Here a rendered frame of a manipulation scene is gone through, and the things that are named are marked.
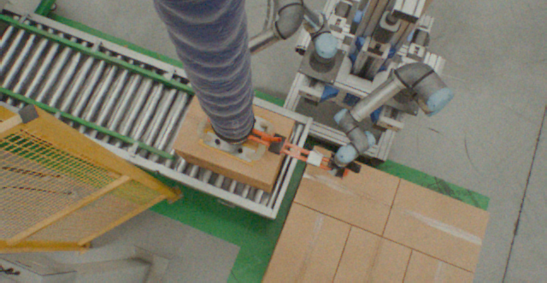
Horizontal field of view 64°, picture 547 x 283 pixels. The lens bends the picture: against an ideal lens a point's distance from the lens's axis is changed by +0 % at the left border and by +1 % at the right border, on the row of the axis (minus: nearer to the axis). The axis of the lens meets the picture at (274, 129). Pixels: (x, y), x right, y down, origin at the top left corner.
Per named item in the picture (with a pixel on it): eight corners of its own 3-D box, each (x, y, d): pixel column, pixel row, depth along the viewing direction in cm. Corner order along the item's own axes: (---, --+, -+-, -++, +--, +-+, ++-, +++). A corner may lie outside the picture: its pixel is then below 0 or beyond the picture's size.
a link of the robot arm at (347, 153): (361, 154, 198) (345, 164, 196) (355, 159, 208) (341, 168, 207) (349, 140, 199) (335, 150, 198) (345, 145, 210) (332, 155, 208)
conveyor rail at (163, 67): (12, 20, 325) (-3, 6, 307) (15, 14, 326) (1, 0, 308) (303, 131, 306) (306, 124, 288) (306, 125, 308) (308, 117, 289)
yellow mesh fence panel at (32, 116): (78, 256, 321) (-249, 274, 118) (72, 244, 323) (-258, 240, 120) (184, 196, 334) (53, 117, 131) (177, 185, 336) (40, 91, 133)
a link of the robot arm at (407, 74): (415, 48, 185) (328, 118, 205) (432, 68, 183) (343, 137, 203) (420, 50, 195) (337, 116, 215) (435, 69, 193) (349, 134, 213)
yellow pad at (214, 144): (198, 144, 247) (197, 142, 242) (205, 128, 250) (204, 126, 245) (253, 167, 244) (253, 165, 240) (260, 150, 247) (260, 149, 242)
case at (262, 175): (184, 161, 285) (171, 147, 246) (208, 106, 295) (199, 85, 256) (270, 193, 280) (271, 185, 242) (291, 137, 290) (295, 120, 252)
